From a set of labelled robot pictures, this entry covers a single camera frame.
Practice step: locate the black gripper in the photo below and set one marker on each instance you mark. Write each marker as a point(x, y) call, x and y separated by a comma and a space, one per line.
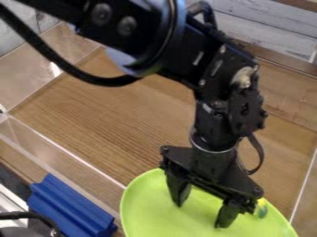
point(214, 171)

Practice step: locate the yellow banana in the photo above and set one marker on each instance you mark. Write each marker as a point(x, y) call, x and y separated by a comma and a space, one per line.
point(262, 209)

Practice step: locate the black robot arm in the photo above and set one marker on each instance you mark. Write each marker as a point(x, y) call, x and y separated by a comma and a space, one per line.
point(170, 38)

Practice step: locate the green plate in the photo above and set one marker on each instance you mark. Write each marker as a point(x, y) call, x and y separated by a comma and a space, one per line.
point(150, 215)

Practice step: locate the blue plastic block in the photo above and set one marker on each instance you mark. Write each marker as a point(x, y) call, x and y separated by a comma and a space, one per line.
point(79, 217)

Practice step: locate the clear acrylic wall panels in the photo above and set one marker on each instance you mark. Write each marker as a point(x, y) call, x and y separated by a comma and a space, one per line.
point(100, 133)

